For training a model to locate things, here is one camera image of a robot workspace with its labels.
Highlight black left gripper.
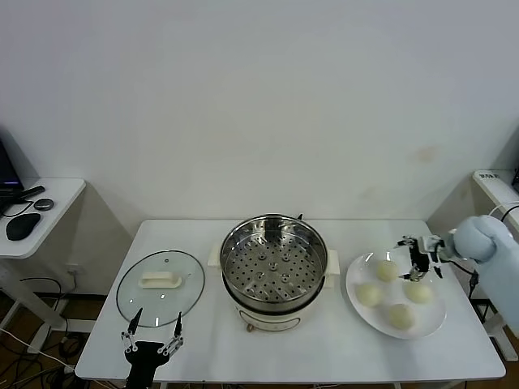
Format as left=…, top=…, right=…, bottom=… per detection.
left=120, top=306, right=187, bottom=389

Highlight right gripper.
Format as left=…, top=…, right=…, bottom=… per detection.
left=396, top=235, right=451, bottom=281

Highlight white steamed baozi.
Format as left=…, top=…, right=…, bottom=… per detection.
left=375, top=260, right=399, bottom=283
left=403, top=280, right=433, bottom=304
left=388, top=303, right=416, bottom=329
left=355, top=283, right=384, bottom=308

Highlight glass pot lid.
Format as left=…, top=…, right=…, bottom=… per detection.
left=116, top=249, right=205, bottom=328

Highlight perforated steel steamer basket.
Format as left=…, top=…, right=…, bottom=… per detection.
left=221, top=214, right=328, bottom=312

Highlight white round plate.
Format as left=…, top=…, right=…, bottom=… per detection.
left=345, top=250, right=447, bottom=340

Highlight cream electric cooker pot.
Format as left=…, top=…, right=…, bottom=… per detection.
left=207, top=242, right=341, bottom=334

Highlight white rounded side desk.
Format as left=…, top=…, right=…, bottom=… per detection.
left=0, top=177, right=87, bottom=353

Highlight black computer mouse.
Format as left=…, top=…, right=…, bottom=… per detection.
left=5, top=213, right=42, bottom=242

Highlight black remote stick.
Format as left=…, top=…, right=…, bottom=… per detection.
left=18, top=185, right=45, bottom=200

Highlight black laptop screen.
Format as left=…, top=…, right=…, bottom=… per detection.
left=0, top=127, right=25, bottom=203

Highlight black cable with inline adapter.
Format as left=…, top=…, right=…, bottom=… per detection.
left=449, top=261, right=494, bottom=321

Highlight white thin cable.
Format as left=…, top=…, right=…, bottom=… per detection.
left=488, top=203, right=519, bottom=223

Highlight white floor cable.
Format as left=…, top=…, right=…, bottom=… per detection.
left=0, top=326, right=77, bottom=372

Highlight black desk cable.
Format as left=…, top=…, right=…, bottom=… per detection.
left=0, top=197, right=34, bottom=220

